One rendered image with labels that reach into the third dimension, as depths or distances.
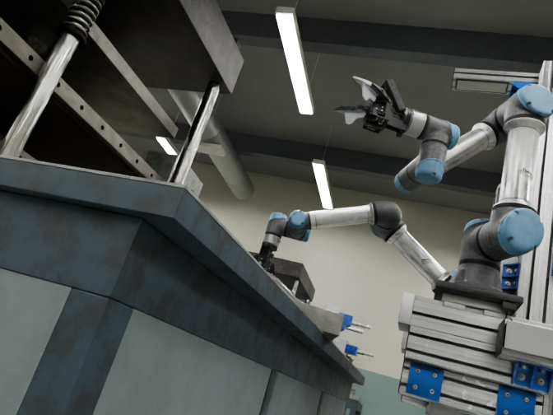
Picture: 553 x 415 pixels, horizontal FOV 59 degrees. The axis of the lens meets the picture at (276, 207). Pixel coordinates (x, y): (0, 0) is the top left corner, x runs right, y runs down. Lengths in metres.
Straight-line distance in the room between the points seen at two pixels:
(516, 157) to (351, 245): 7.14
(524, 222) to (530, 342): 0.31
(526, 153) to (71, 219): 1.28
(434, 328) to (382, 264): 7.04
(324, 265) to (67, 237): 8.00
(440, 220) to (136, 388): 8.33
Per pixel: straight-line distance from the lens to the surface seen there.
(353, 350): 1.73
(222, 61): 2.22
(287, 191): 9.12
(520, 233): 1.44
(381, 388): 8.13
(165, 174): 2.23
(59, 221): 0.60
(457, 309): 1.48
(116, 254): 0.54
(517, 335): 1.36
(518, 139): 1.59
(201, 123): 2.16
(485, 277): 1.51
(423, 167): 1.40
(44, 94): 1.51
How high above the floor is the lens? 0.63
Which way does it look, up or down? 20 degrees up
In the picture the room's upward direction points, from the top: 17 degrees clockwise
